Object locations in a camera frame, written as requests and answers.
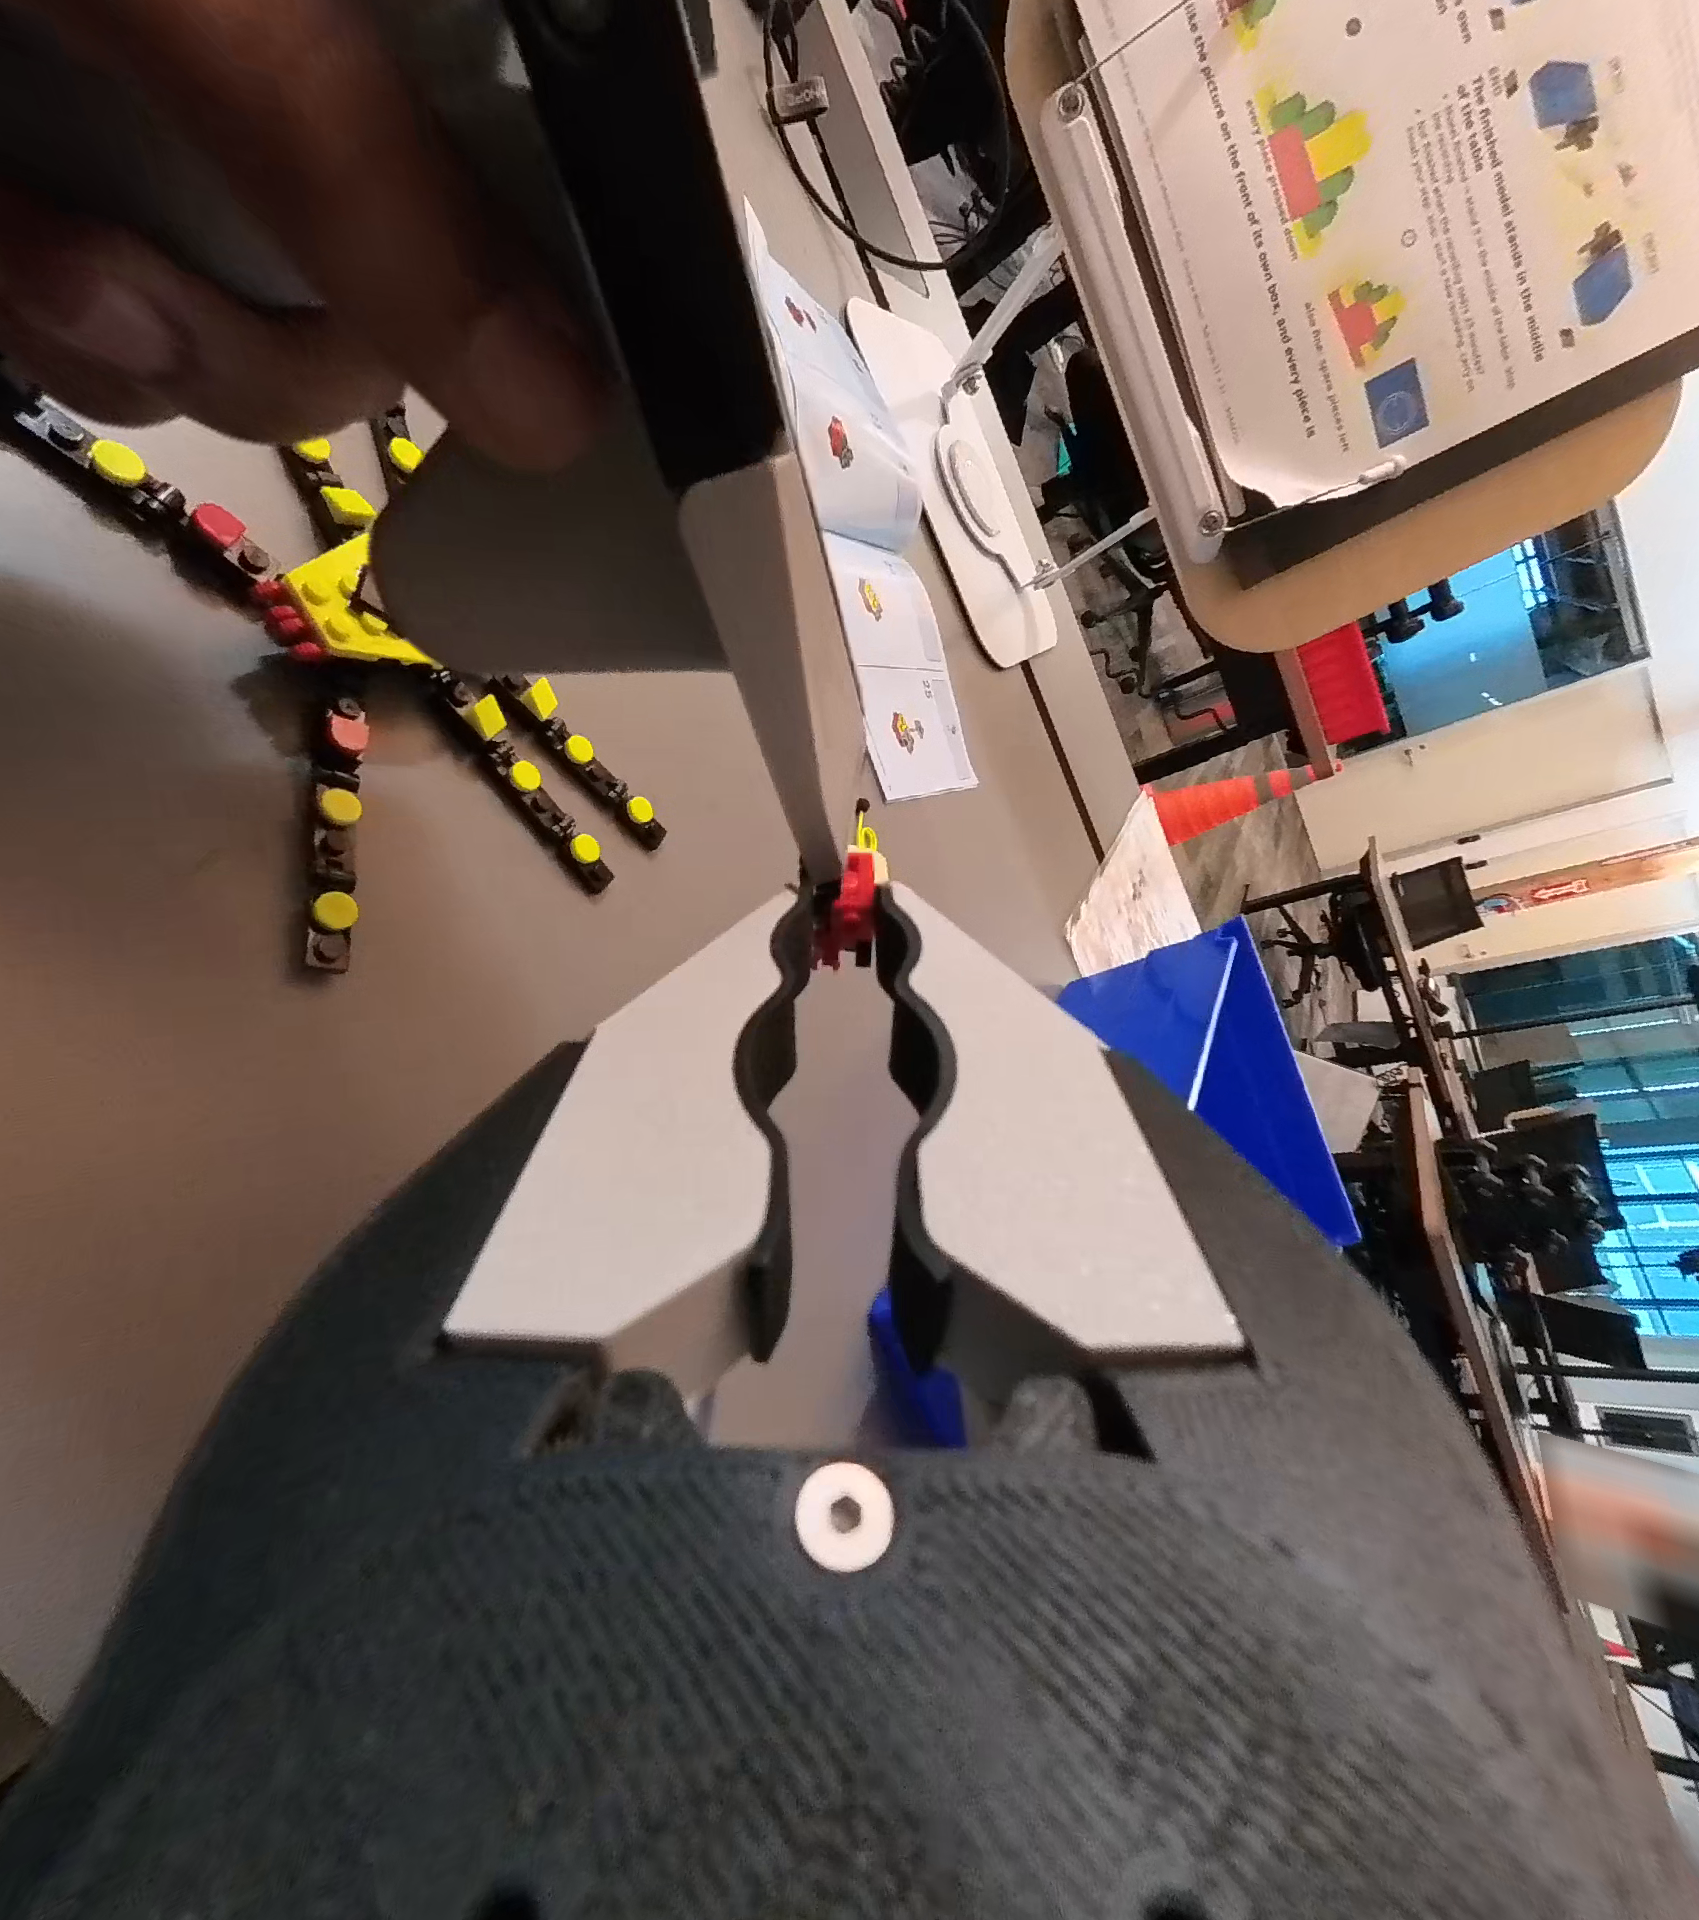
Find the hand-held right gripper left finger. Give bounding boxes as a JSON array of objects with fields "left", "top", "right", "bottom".
[{"left": 437, "top": 886, "right": 828, "bottom": 1447}]

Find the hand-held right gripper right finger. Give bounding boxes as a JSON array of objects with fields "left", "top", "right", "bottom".
[{"left": 866, "top": 881, "right": 1257, "bottom": 1454}]

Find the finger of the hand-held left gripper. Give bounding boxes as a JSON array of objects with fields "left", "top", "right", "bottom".
[
  {"left": 369, "top": 428, "right": 728, "bottom": 677},
  {"left": 675, "top": 454, "right": 876, "bottom": 881}
]

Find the small red black lego assembly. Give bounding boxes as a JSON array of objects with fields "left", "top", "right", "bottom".
[{"left": 811, "top": 801, "right": 893, "bottom": 972}]

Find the lego instruction booklet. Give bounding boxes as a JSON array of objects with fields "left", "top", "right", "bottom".
[{"left": 744, "top": 193, "right": 981, "bottom": 804}]

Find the yellow black lego spider model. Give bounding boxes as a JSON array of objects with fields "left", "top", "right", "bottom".
[{"left": 15, "top": 396, "right": 669, "bottom": 984}]

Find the person's left hand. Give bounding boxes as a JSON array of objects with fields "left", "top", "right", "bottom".
[{"left": 0, "top": 0, "right": 614, "bottom": 467}]

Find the blue plastic storage bin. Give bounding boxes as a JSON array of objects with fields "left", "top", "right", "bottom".
[{"left": 863, "top": 918, "right": 1364, "bottom": 1447}]

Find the white desk stand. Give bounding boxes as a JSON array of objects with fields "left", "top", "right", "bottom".
[{"left": 841, "top": 81, "right": 1236, "bottom": 672}]

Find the long wooden workbench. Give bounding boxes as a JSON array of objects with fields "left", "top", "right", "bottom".
[{"left": 1329, "top": 840, "right": 1570, "bottom": 1593}]

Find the orange traffic cone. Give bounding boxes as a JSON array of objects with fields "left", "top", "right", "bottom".
[{"left": 1146, "top": 765, "right": 1340, "bottom": 847}]

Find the black monitor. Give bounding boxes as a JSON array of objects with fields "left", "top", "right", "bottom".
[{"left": 1388, "top": 858, "right": 1491, "bottom": 952}]

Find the red ribbed panel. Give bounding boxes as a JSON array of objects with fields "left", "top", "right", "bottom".
[{"left": 1294, "top": 623, "right": 1398, "bottom": 751}]

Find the wooden display board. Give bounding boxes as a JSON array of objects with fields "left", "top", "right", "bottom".
[{"left": 1004, "top": 0, "right": 1699, "bottom": 656}]

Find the printed instruction sheet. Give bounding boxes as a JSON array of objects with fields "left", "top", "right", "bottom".
[{"left": 1073, "top": 0, "right": 1699, "bottom": 506}]

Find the black cable with velcro strap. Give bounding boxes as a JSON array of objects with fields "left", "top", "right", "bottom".
[{"left": 755, "top": 0, "right": 1020, "bottom": 272}]

